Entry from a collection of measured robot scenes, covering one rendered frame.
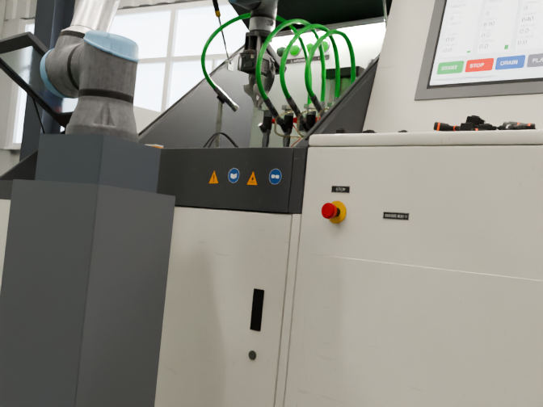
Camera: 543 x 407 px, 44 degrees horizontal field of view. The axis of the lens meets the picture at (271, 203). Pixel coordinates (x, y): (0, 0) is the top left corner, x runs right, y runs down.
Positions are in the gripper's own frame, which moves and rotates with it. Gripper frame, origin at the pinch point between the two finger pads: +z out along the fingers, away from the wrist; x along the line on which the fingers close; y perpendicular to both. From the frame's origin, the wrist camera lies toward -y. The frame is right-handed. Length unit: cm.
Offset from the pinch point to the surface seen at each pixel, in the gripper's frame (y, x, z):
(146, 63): -326, -454, -136
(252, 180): 21.7, 19.1, 24.9
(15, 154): -297, -654, -29
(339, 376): 22, 50, 67
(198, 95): -4.6, -31.0, -5.2
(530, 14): -8, 75, -19
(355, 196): 22, 50, 28
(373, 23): -29.3, 18.4, -30.7
